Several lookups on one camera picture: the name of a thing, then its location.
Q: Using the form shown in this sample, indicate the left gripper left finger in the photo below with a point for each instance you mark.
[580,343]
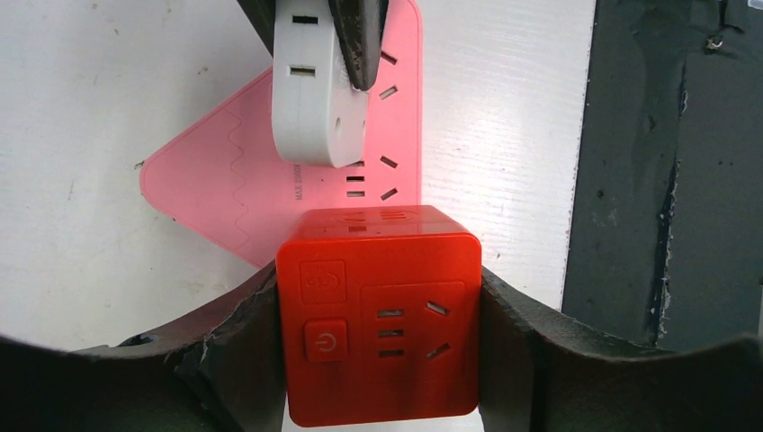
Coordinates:
[216,368]

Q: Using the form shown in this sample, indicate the pink triangular power strip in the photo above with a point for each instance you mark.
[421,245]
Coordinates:
[223,179]

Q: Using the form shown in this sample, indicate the red cube adapter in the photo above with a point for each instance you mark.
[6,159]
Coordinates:
[380,316]

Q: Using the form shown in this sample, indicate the white square charger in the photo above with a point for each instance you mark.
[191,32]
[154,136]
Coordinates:
[318,117]

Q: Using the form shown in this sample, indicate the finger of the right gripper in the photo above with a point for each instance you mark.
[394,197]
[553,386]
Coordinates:
[261,15]
[359,25]

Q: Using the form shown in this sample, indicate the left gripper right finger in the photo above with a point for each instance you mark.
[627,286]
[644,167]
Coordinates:
[541,370]

